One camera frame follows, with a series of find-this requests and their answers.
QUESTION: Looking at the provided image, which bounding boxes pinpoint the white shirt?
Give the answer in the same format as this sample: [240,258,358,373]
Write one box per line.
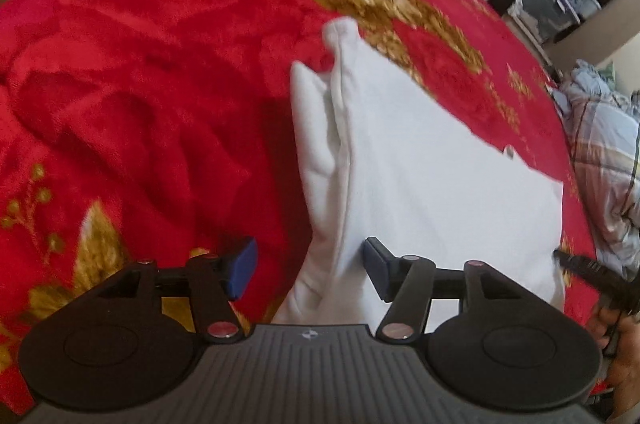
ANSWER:
[274,18,565,326]

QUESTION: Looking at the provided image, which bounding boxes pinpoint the person right hand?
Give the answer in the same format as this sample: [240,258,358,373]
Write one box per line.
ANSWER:
[586,305,639,423]

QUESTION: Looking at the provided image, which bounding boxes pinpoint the plaid quilt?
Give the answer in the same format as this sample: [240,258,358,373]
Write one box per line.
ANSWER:
[549,60,639,279]

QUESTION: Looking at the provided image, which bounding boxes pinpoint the red floral blanket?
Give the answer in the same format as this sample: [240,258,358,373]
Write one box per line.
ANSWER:
[1,0,594,414]

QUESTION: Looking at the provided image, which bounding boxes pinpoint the wooden shelf unit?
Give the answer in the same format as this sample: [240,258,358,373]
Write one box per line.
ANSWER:
[541,0,640,73]

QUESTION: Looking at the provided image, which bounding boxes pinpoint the clear storage bin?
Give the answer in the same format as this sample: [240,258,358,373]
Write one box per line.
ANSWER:
[521,0,582,44]

